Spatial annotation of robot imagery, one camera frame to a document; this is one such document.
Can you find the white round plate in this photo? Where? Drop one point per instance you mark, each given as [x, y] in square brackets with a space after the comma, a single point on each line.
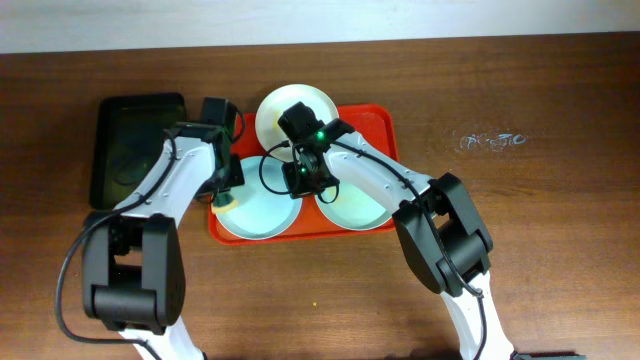
[273, 106]

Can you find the black plastic tray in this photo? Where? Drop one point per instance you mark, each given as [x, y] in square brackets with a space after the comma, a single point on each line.
[129, 140]

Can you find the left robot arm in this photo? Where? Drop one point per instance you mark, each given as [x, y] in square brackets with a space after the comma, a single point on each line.
[132, 269]

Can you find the green and yellow sponge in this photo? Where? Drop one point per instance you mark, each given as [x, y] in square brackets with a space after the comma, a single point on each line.
[222, 203]

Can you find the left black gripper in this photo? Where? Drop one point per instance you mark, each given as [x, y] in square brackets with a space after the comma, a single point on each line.
[230, 177]

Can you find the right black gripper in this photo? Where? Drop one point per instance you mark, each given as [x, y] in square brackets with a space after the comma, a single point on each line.
[288, 171]

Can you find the light blue plate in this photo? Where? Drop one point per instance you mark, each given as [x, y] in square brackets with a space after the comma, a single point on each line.
[259, 213]
[350, 208]

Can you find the red plastic serving tray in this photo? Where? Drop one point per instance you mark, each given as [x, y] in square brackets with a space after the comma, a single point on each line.
[376, 125]

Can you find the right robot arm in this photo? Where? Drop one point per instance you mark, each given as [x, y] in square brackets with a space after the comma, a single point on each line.
[444, 240]

